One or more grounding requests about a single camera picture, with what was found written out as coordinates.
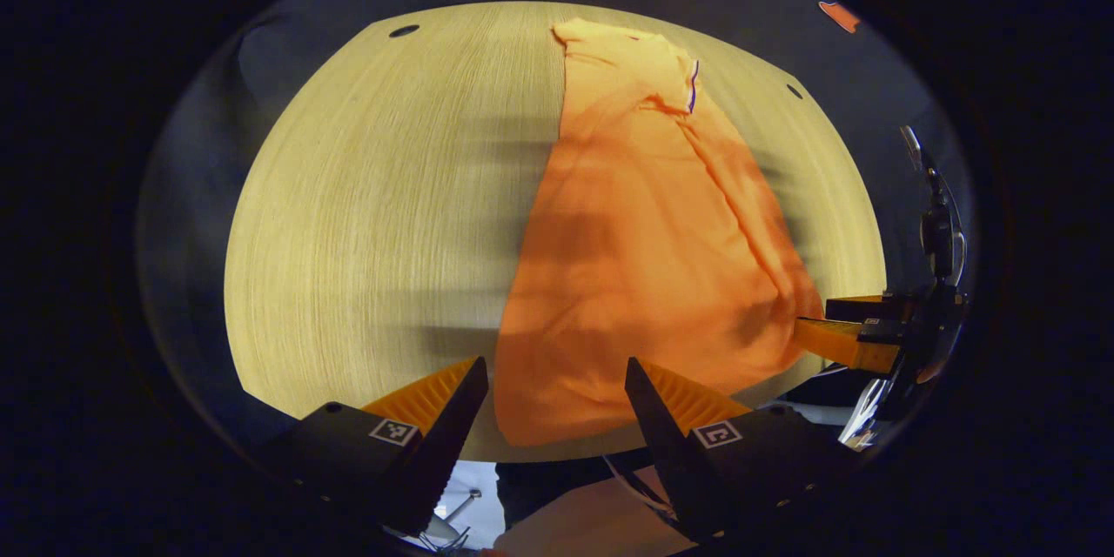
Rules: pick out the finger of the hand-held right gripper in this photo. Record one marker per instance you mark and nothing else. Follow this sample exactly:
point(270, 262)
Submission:
point(840, 344)
point(866, 308)

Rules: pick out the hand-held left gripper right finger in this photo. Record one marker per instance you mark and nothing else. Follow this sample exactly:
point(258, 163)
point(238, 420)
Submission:
point(666, 444)

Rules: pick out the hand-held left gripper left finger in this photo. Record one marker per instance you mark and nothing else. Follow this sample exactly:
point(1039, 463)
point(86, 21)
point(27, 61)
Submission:
point(452, 435)

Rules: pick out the orange T-shirt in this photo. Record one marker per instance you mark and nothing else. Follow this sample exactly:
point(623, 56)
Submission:
point(644, 278)

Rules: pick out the person's body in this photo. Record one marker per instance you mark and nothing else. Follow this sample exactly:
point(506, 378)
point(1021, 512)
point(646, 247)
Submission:
point(592, 522)

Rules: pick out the metal chair base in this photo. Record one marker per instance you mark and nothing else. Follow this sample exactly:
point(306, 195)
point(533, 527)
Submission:
point(461, 505)

